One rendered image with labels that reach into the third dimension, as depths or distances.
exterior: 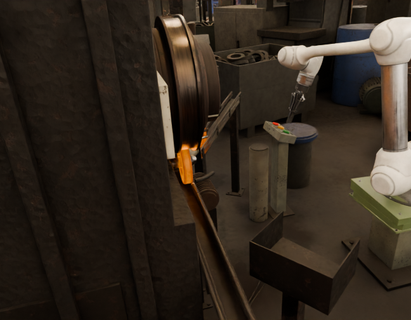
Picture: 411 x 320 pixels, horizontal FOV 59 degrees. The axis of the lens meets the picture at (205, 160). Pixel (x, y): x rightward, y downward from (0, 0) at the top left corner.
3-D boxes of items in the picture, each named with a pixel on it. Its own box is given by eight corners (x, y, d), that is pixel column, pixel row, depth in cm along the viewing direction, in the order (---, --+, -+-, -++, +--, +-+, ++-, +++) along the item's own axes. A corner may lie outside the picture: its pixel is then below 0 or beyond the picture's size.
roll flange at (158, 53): (133, 78, 157) (152, 178, 138) (124, -15, 114) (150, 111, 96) (156, 75, 159) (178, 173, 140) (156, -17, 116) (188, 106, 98)
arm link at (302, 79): (304, 73, 202) (300, 84, 204) (318, 78, 205) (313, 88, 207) (296, 70, 210) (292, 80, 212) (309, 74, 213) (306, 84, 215)
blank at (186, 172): (182, 159, 131) (192, 158, 132) (176, 137, 144) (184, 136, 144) (185, 192, 141) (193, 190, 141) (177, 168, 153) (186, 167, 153)
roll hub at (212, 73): (185, 77, 148) (201, 136, 138) (191, 25, 123) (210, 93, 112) (198, 75, 150) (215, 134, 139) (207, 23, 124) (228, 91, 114)
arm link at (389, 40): (423, 190, 168) (399, 206, 156) (389, 183, 181) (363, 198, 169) (425, 13, 147) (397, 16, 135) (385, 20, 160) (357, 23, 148)
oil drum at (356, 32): (348, 110, 428) (357, 30, 390) (321, 96, 481) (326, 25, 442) (391, 103, 441) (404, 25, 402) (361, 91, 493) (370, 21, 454)
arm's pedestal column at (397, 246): (399, 229, 225) (408, 186, 211) (453, 273, 190) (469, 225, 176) (341, 242, 217) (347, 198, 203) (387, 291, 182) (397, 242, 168)
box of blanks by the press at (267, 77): (239, 141, 364) (238, 62, 330) (199, 119, 430) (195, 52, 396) (315, 119, 408) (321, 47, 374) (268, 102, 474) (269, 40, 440)
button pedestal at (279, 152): (274, 221, 240) (276, 134, 213) (260, 202, 261) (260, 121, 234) (296, 216, 243) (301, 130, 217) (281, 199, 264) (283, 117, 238)
